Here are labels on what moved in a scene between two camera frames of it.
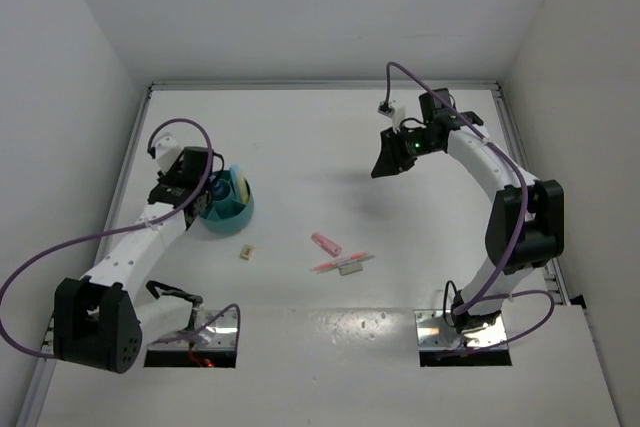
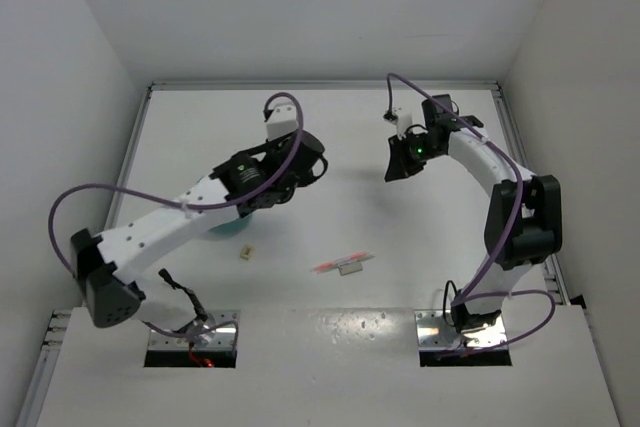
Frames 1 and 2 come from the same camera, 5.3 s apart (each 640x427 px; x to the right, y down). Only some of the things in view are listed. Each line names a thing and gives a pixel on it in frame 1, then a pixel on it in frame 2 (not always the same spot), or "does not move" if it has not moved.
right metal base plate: [433, 331] does not move
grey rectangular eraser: [350, 268] does not move
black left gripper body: [167, 179] to [288, 187]
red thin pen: [355, 256] does not move
